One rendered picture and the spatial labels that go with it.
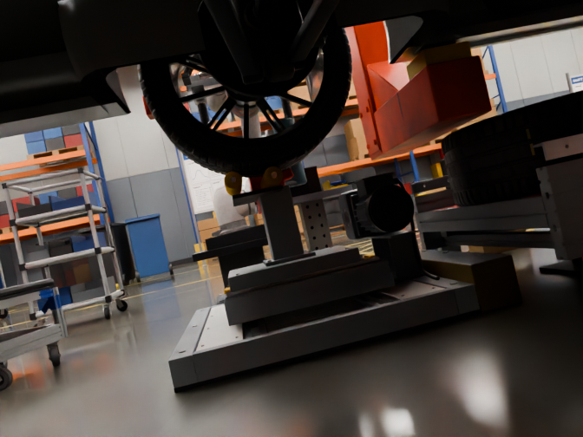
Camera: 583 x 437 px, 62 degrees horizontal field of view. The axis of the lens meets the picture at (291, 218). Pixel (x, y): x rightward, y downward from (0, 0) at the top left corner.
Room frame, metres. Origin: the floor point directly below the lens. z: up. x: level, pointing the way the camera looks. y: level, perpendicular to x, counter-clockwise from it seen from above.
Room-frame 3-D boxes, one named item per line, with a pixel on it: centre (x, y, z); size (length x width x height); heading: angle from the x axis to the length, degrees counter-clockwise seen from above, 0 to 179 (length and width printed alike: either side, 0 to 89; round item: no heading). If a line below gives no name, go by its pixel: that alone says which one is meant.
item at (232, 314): (1.58, 0.01, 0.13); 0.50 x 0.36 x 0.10; 97
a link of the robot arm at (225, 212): (2.77, 0.33, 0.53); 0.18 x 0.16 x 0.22; 107
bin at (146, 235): (7.60, 2.28, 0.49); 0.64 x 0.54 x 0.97; 16
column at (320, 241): (2.18, -0.10, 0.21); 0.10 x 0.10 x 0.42; 7
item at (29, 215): (3.29, 1.53, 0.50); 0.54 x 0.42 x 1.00; 97
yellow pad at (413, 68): (1.42, -0.52, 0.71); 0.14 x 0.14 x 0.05; 7
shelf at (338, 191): (2.18, -0.07, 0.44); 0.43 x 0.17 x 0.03; 97
